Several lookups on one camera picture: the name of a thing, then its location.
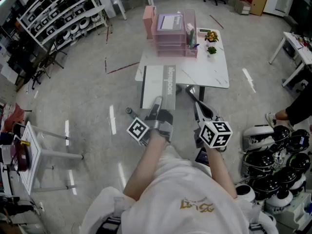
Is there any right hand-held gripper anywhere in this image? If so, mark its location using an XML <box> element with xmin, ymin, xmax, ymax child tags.
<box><xmin>194</xmin><ymin>101</ymin><xmax>234</xmax><ymax>152</ymax></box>

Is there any pile of black white helmets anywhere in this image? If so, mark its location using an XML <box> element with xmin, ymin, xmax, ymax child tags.
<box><xmin>234</xmin><ymin>124</ymin><xmax>312</xmax><ymax>214</ymax></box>

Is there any pink desk drawer organizer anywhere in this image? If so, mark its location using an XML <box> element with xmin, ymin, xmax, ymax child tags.
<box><xmin>151</xmin><ymin>8</ymin><xmax>198</xmax><ymax>58</ymax></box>

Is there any pink box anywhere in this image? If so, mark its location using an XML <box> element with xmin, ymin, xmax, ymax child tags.
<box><xmin>142</xmin><ymin>5</ymin><xmax>156</xmax><ymax>40</ymax></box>

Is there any white metal-leg table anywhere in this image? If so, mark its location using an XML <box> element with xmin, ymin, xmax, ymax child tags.
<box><xmin>18</xmin><ymin>120</ymin><xmax>84</xmax><ymax>195</ymax></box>

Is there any red cloth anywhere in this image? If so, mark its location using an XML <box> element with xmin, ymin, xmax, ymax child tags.
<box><xmin>4</xmin><ymin>103</ymin><xmax>25</xmax><ymax>131</ymax></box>

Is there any orange flower potted plant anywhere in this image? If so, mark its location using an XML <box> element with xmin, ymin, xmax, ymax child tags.
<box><xmin>204</xmin><ymin>30</ymin><xmax>219</xmax><ymax>47</ymax></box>

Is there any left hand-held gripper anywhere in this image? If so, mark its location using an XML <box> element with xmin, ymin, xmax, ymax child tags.
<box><xmin>126</xmin><ymin>96</ymin><xmax>174</xmax><ymax>146</ymax></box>

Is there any black screen device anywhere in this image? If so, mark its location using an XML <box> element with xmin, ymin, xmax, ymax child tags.
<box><xmin>195</xmin><ymin>149</ymin><xmax>210</xmax><ymax>167</ymax></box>

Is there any white shelving unit with helmets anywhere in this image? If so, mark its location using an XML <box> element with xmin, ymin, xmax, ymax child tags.
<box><xmin>16</xmin><ymin>0</ymin><xmax>109</xmax><ymax>51</ymax></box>

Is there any person's right forearm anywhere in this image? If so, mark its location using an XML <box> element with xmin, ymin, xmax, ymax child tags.
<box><xmin>206</xmin><ymin>147</ymin><xmax>238</xmax><ymax>199</ymax></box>

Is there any maroon bag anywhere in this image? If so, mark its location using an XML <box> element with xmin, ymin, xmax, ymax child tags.
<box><xmin>11</xmin><ymin>137</ymin><xmax>31</xmax><ymax>172</ymax></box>

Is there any white side desk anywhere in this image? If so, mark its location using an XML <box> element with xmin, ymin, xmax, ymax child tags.
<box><xmin>269</xmin><ymin>32</ymin><xmax>312</xmax><ymax>87</ymax></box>

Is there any white marble table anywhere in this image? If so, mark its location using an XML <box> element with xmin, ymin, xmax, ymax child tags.
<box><xmin>135</xmin><ymin>29</ymin><xmax>230</xmax><ymax>89</ymax></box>

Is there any green pens and stationery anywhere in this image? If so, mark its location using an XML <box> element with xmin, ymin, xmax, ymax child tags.
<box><xmin>186</xmin><ymin>24</ymin><xmax>198</xmax><ymax>51</ymax></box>

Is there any person's left forearm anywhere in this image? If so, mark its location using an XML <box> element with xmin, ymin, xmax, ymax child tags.
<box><xmin>123</xmin><ymin>129</ymin><xmax>171</xmax><ymax>202</ymax></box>

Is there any person's white shirt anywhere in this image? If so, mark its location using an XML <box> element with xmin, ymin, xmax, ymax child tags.
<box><xmin>80</xmin><ymin>145</ymin><xmax>277</xmax><ymax>234</ymax></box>

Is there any brown board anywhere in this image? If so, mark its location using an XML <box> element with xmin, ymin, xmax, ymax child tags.
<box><xmin>251</xmin><ymin>0</ymin><xmax>269</xmax><ymax>16</ymax></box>

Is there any white and grey folder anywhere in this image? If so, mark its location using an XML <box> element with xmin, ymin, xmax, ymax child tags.
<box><xmin>140</xmin><ymin>64</ymin><xmax>176</xmax><ymax>110</ymax></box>

